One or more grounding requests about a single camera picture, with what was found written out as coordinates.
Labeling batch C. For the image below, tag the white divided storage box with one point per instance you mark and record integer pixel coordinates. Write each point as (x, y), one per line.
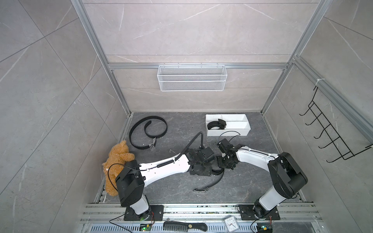
(237, 125)

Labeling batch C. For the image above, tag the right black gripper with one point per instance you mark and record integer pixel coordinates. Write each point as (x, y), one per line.
(220, 164)

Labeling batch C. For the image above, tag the long black leather belt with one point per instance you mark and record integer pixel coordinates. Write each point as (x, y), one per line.
(219, 124)

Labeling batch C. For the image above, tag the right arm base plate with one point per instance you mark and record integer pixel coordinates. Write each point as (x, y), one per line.
(246, 212)

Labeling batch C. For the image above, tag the white wire mesh basket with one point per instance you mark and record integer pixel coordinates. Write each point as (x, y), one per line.
(172, 78)

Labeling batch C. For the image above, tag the black wire hook rack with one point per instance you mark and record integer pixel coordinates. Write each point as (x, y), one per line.
(328, 129)

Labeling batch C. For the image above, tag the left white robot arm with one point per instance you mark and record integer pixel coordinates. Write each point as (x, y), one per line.
(134, 177)

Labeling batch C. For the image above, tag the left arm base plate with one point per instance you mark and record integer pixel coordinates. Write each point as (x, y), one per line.
(155, 212)

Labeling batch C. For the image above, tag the black comb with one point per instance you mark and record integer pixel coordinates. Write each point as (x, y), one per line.
(183, 226)

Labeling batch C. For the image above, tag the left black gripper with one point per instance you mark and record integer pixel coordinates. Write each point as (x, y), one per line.
(208, 173)

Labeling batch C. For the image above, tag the small white clock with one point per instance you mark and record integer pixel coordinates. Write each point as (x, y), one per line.
(231, 224)

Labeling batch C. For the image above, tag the brown teddy bear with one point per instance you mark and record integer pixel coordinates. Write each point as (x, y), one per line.
(118, 156)

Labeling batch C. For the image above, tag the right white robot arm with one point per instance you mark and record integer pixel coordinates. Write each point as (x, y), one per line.
(286, 175)

